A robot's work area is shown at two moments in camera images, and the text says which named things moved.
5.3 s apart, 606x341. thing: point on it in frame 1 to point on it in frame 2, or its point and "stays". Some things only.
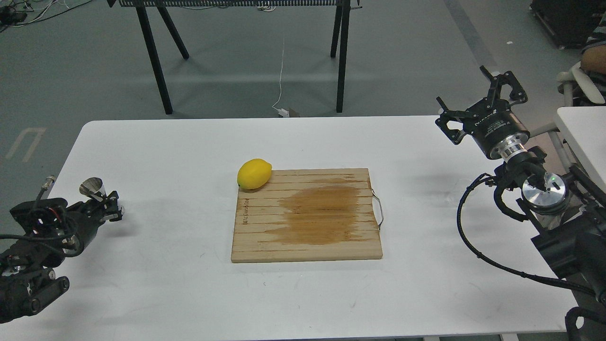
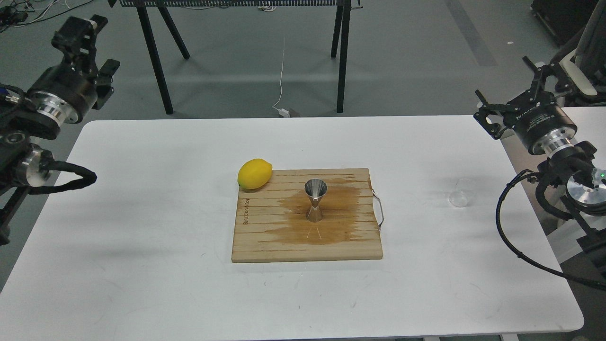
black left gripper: [57, 231] to [65, 93]
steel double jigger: [93, 186] to [315, 189]
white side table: [585, 128] stays
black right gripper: [503, 136] to [537, 121]
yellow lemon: [254, 174] stays
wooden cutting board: [307, 215] stays
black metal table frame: [341, 21] stays
